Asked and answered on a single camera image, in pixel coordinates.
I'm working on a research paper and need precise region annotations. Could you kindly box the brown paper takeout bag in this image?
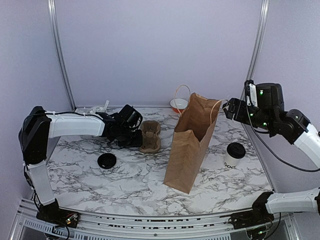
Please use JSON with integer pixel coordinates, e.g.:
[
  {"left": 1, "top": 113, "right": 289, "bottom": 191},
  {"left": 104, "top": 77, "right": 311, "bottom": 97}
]
[{"left": 163, "top": 92, "right": 224, "bottom": 194}]

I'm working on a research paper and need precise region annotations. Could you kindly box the single white paper cup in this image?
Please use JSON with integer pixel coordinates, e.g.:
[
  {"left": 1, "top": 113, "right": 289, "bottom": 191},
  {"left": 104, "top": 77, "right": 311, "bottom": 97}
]
[{"left": 223, "top": 152, "right": 241, "bottom": 170}]

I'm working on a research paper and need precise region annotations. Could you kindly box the black plastic cup lid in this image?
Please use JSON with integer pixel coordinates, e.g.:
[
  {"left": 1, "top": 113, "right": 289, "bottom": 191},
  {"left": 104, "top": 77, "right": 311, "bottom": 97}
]
[{"left": 97, "top": 153, "right": 117, "bottom": 170}]

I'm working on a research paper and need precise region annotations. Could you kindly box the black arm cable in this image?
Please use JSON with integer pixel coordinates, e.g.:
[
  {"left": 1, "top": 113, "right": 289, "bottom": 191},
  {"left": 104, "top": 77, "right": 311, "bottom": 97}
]
[
  {"left": 249, "top": 124, "right": 320, "bottom": 173},
  {"left": 22, "top": 109, "right": 101, "bottom": 121}
]

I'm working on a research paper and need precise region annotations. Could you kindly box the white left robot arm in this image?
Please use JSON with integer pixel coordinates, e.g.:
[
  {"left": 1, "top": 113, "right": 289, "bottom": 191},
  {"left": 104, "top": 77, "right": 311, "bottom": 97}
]
[{"left": 18, "top": 104, "right": 143, "bottom": 223}]

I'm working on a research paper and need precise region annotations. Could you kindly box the aluminium post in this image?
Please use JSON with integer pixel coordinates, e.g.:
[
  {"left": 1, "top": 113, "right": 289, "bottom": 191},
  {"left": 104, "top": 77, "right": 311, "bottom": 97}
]
[
  {"left": 47, "top": 0, "right": 76, "bottom": 111},
  {"left": 240, "top": 0, "right": 271, "bottom": 98}
]

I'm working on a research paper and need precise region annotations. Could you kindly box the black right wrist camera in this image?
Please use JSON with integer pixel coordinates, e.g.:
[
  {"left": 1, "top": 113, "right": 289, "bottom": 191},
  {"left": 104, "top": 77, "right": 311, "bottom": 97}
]
[{"left": 244, "top": 79, "right": 258, "bottom": 107}]

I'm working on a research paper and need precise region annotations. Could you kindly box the front aluminium frame rail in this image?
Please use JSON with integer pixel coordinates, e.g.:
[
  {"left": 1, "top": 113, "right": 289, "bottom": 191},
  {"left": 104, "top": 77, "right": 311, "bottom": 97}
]
[{"left": 9, "top": 199, "right": 301, "bottom": 240}]

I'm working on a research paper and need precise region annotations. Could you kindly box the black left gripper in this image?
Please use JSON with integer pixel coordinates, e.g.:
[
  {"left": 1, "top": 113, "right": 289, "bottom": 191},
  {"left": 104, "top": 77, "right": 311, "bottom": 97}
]
[{"left": 117, "top": 126, "right": 143, "bottom": 149}]

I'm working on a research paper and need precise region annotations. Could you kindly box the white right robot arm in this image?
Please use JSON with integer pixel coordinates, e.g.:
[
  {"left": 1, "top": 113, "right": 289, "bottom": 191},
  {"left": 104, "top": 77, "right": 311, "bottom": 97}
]
[{"left": 223, "top": 80, "right": 320, "bottom": 224}]

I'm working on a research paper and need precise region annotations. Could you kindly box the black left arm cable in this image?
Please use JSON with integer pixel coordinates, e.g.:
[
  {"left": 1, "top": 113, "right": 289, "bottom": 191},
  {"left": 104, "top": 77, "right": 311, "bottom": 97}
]
[{"left": 22, "top": 109, "right": 101, "bottom": 121}]

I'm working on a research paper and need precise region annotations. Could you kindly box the orange white bowl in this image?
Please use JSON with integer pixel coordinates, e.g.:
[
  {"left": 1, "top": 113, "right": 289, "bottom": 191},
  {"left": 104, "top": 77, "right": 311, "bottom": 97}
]
[{"left": 170, "top": 98, "right": 188, "bottom": 114}]

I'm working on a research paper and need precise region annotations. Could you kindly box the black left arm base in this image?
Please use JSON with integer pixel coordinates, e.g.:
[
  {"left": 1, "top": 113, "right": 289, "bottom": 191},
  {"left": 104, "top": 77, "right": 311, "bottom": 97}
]
[{"left": 36, "top": 199, "right": 80, "bottom": 228}]

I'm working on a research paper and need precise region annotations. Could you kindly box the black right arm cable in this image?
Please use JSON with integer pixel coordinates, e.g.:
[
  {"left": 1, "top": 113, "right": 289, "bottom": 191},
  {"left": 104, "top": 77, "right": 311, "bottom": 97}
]
[{"left": 249, "top": 124, "right": 320, "bottom": 173}]

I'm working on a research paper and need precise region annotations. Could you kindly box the left rear aluminium post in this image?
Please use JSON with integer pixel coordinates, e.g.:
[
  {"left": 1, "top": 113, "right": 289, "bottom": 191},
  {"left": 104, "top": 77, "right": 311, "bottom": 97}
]
[{"left": 47, "top": 0, "right": 76, "bottom": 111}]

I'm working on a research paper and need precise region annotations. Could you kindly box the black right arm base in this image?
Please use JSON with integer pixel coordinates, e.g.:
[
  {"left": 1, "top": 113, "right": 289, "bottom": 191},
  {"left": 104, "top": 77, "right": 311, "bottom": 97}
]
[{"left": 228, "top": 191, "right": 275, "bottom": 230}]

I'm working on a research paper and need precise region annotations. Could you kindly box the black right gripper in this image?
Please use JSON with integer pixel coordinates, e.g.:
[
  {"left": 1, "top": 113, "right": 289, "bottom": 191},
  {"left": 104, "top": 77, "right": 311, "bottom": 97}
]
[{"left": 223, "top": 97, "right": 275, "bottom": 132}]

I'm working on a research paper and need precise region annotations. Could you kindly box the brown cardboard cup carrier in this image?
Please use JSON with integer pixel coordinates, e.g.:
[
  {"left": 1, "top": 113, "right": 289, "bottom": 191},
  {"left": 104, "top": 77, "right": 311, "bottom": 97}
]
[{"left": 139, "top": 120, "right": 161, "bottom": 154}]

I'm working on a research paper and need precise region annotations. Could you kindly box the right rear aluminium post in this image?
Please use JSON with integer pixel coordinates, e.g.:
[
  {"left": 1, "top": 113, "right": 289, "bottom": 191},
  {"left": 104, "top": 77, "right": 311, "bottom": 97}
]
[{"left": 240, "top": 0, "right": 271, "bottom": 98}]

